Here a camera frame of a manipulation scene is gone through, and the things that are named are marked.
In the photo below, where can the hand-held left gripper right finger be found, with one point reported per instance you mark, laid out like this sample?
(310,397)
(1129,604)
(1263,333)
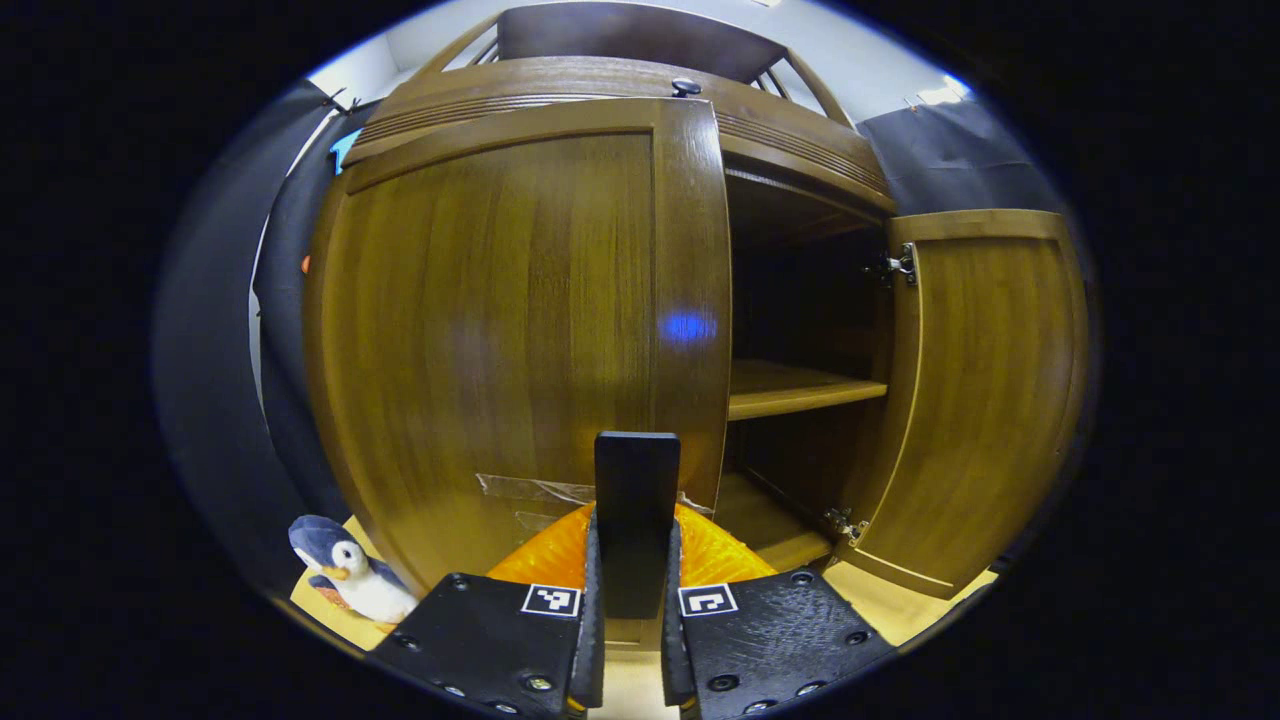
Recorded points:
(770,640)

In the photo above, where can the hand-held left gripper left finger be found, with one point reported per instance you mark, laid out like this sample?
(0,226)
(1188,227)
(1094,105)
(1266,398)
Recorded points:
(490,640)

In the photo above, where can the wooden cabinet door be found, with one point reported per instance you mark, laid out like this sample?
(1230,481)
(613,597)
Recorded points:
(990,400)
(480,330)

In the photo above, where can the wooden double-door shoe cabinet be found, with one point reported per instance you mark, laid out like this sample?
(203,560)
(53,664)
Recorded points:
(780,150)

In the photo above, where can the metal door hinge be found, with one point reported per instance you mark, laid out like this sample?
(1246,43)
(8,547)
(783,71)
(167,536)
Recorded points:
(898,265)
(846,523)

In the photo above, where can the wooden cabinet inner shelf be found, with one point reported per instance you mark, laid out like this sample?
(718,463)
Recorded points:
(790,385)

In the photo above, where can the wooden cabinet drawer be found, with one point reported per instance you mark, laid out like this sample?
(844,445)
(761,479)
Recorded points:
(600,78)

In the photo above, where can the penguin plush toy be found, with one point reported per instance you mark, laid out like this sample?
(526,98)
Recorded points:
(360,580)

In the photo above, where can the black round drawer knob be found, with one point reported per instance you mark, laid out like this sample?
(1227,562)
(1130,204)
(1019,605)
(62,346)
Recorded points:
(686,87)

